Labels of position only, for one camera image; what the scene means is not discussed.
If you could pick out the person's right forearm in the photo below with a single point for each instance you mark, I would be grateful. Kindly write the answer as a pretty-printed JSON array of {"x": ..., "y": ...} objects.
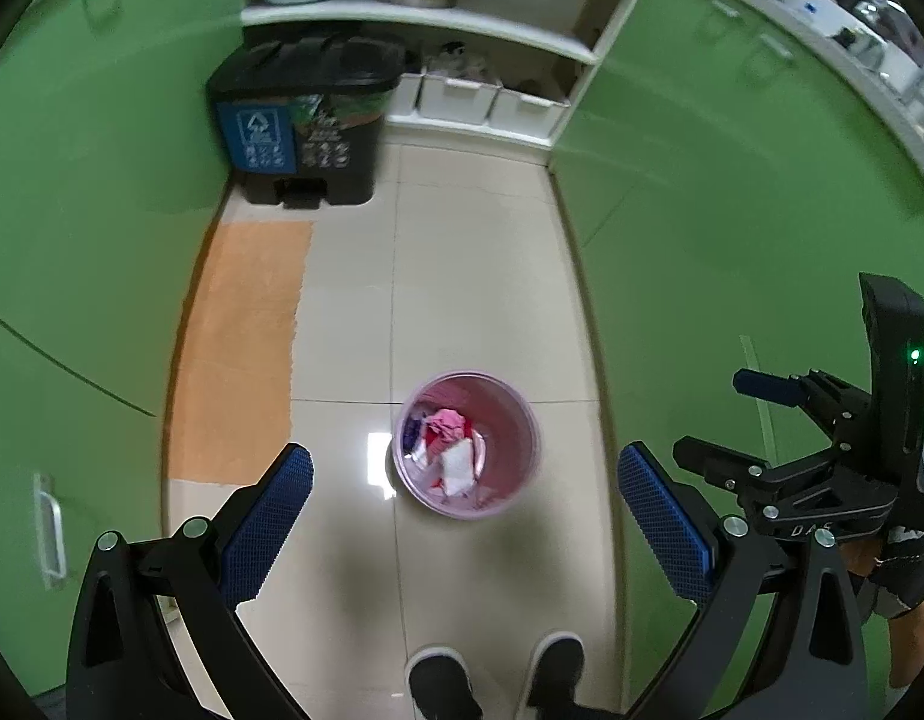
[{"x": 916, "y": 645}]

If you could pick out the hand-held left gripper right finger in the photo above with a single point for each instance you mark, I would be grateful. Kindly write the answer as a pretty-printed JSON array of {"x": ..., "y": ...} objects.
[{"x": 661, "y": 525}]

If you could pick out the pink cloth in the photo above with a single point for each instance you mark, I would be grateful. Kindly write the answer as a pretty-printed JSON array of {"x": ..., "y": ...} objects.
[{"x": 447, "y": 424}]

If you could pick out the orange floor mat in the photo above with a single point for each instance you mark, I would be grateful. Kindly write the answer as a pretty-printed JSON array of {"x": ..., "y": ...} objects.
[{"x": 241, "y": 345}]

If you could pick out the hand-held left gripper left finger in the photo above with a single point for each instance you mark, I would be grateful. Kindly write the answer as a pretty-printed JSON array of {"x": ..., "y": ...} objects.
[{"x": 271, "y": 517}]

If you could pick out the white storage box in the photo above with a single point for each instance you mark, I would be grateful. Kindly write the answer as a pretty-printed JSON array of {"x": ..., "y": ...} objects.
[
  {"x": 456, "y": 97},
  {"x": 400, "y": 94},
  {"x": 526, "y": 112}
]

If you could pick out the black pedal bin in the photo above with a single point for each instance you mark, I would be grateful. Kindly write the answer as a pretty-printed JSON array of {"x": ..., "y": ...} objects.
[{"x": 304, "y": 112}]

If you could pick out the pink waste basket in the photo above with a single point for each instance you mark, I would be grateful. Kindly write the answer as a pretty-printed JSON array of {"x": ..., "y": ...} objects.
[{"x": 511, "y": 427}]

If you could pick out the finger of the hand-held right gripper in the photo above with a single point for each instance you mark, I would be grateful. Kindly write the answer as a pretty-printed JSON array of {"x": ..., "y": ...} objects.
[
  {"x": 766, "y": 386},
  {"x": 721, "y": 461}
]

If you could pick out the white shelf unit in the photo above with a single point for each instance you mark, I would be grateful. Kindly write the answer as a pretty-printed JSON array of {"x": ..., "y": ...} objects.
[{"x": 522, "y": 34}]

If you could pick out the black shoe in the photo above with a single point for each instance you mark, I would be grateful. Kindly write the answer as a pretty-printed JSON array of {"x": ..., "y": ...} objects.
[
  {"x": 439, "y": 686},
  {"x": 556, "y": 671}
]

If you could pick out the person's right hand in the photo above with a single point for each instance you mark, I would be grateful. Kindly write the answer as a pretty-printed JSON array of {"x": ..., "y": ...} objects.
[{"x": 908, "y": 566}]

